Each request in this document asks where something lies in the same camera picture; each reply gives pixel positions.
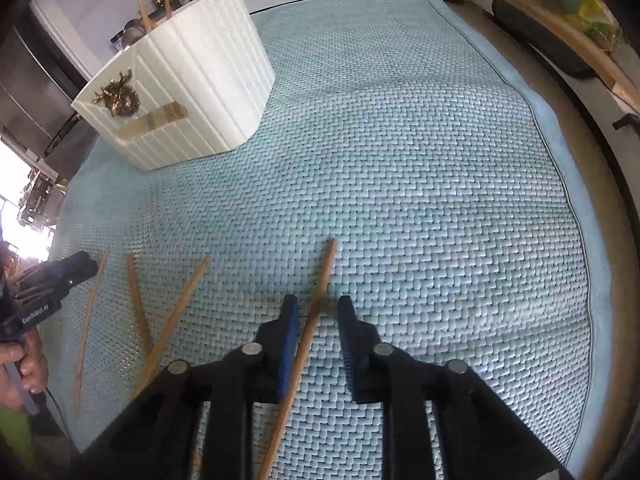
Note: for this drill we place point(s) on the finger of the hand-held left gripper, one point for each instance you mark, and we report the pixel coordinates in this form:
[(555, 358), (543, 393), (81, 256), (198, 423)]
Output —
[(75, 267)]

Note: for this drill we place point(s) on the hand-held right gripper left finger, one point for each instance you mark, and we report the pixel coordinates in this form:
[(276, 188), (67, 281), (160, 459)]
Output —
[(289, 350)]

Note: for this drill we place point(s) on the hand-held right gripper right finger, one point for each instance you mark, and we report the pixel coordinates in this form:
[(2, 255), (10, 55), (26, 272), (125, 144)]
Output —
[(350, 350)]

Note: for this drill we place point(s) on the cream ribbed utensil holder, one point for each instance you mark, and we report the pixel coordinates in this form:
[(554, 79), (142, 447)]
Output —
[(200, 85)]

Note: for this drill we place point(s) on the person's left hand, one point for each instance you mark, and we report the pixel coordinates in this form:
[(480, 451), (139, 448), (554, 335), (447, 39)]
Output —
[(30, 367)]

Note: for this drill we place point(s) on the grey refrigerator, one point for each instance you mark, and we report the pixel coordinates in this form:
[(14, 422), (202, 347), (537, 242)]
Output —
[(35, 105)]

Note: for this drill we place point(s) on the light blue woven mat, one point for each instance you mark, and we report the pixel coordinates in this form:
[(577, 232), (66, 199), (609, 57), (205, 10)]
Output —
[(400, 160)]

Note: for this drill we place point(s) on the wooden cutting board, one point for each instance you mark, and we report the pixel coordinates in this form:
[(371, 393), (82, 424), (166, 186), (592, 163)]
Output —
[(575, 35)]

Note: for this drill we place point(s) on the yellow green cloth bundle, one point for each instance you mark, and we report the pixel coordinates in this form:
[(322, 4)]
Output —
[(592, 17)]

